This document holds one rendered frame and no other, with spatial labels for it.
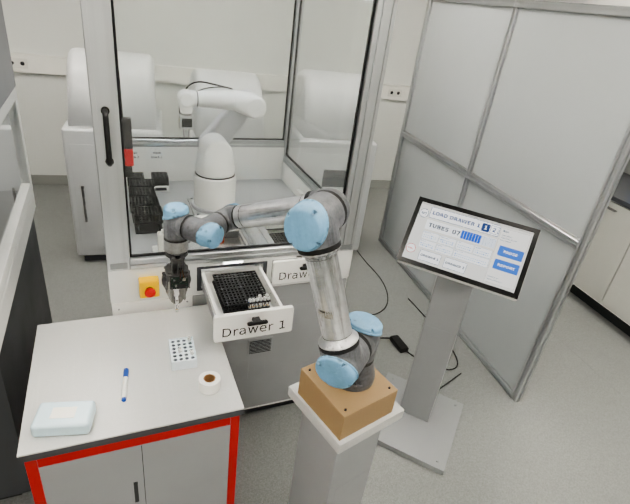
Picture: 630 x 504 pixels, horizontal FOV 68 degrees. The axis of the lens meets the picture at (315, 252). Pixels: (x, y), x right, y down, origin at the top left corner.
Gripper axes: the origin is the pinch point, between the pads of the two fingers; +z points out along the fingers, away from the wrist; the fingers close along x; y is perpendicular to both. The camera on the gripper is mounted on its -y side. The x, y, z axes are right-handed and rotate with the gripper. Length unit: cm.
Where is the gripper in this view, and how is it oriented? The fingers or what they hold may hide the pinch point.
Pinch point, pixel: (176, 298)
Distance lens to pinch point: 166.2
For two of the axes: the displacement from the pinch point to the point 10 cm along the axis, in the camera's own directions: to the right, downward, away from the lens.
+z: -1.3, 8.7, 4.7
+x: 9.3, -0.6, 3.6
